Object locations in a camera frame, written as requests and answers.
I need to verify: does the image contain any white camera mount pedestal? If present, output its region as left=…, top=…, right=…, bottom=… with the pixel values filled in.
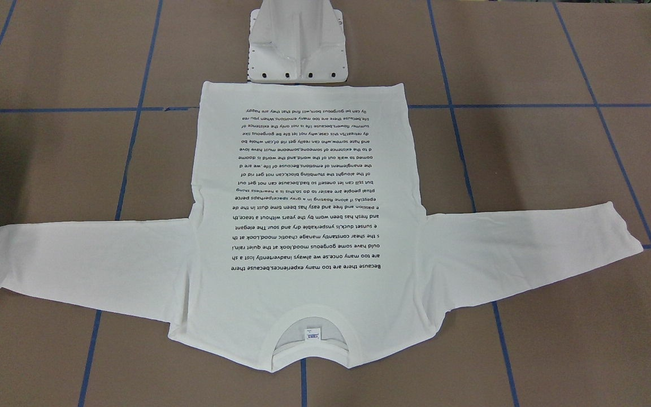
left=248, top=1, right=348, bottom=84

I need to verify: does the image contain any white long-sleeve printed shirt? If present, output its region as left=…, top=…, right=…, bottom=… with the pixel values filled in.
left=0, top=82, right=643, bottom=373

